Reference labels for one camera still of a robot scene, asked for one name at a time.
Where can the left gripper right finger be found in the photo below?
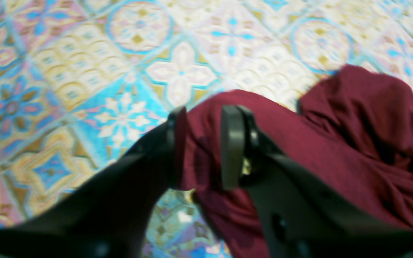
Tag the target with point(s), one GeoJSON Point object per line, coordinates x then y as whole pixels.
{"type": "Point", "coordinates": [301, 217]}

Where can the dark red t-shirt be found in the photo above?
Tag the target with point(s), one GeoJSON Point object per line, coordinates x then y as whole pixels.
{"type": "Point", "coordinates": [354, 130]}

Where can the patterned tile tablecloth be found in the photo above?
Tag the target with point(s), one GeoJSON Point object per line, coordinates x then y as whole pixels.
{"type": "Point", "coordinates": [82, 80]}

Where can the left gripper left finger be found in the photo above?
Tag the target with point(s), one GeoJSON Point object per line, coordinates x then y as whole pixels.
{"type": "Point", "coordinates": [107, 216]}

